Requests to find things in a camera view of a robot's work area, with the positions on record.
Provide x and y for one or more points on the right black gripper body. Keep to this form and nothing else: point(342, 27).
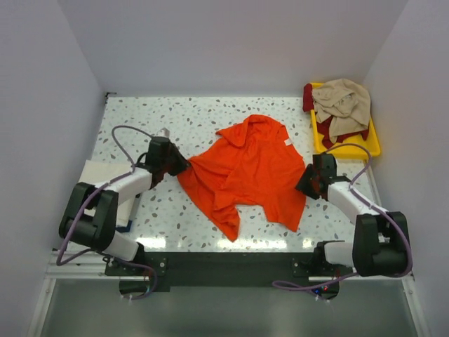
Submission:
point(308, 182)

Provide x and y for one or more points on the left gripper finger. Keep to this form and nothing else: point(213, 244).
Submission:
point(174, 151)
point(177, 164)

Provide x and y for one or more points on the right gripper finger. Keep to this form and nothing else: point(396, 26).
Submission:
point(308, 174)
point(305, 186)

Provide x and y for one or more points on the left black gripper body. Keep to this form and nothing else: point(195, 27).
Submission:
point(166, 163)

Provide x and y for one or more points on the orange t shirt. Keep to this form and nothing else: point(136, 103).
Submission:
point(252, 163)

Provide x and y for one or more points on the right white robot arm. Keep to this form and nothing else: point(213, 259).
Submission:
point(380, 246)

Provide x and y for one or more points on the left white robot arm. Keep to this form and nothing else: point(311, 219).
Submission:
point(90, 215)

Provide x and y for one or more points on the yellow plastic tray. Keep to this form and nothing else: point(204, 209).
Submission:
point(351, 148)

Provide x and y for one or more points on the folded cream t shirt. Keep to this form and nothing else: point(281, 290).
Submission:
point(96, 173)

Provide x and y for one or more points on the dark red t shirt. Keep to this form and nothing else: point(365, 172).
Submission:
point(323, 128)

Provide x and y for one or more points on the beige t shirt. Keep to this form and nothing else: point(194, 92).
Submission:
point(347, 101)

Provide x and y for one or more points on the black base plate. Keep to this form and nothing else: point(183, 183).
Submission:
point(161, 271)

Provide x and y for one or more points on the aluminium frame rail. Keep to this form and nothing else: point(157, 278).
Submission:
point(88, 266)

